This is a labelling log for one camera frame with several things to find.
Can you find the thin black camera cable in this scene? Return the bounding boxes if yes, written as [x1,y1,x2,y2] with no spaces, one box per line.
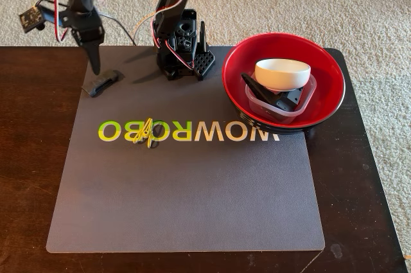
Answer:
[98,12,137,46]

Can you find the yellow-green clothespin clip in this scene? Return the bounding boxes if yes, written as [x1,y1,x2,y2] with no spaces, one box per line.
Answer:
[132,118,155,149]

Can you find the dark grey NOWROBO mat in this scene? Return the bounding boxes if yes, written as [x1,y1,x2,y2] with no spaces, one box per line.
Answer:
[46,45,326,254]

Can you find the white power cable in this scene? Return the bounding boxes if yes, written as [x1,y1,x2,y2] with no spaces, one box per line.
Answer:
[131,12,159,42]

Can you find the black printed jaw part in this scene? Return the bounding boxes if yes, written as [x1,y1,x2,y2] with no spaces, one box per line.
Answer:
[241,73,305,110]

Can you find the clear plastic food container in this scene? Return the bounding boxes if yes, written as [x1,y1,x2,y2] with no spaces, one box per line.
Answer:
[245,73,317,125]

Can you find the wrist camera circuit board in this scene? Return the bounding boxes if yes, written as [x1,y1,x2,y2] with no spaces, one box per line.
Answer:
[18,0,65,33]

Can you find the small black rectangular block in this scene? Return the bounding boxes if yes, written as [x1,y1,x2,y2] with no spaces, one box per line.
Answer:
[81,69,125,98]

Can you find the black perforated base bracket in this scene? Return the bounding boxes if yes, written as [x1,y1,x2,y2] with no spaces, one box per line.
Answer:
[192,21,216,81]

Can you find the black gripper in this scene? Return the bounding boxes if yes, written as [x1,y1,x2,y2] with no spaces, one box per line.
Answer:
[66,0,105,76]

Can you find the red and black bowl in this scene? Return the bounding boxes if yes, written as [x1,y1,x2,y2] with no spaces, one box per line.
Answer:
[222,31,346,135]

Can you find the small white ceramic bowl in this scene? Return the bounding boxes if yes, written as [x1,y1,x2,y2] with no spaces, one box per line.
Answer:
[254,58,311,92]

